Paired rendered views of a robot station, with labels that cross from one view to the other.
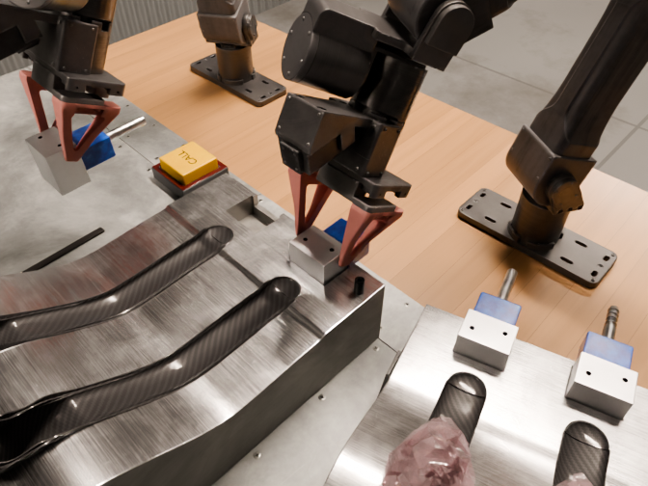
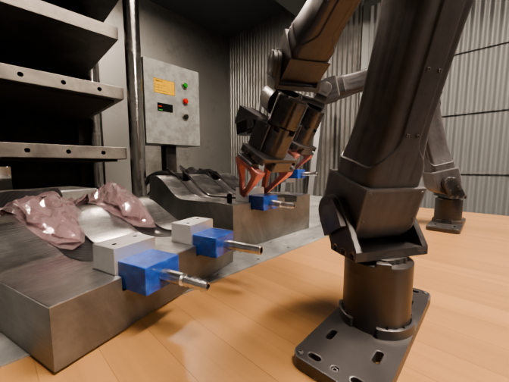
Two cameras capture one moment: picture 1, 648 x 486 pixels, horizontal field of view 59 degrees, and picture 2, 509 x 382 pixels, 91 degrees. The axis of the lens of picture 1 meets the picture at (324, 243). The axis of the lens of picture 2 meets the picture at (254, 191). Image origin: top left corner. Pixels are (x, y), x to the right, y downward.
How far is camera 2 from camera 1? 76 cm
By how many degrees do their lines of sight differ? 86
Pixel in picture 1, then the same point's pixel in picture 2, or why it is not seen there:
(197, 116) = not seen: hidden behind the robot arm
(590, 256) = (351, 361)
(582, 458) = (90, 258)
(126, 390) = (195, 189)
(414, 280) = (282, 263)
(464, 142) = not seen: outside the picture
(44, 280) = not seen: hidden behind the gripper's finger
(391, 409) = (167, 217)
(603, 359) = (145, 255)
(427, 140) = (488, 277)
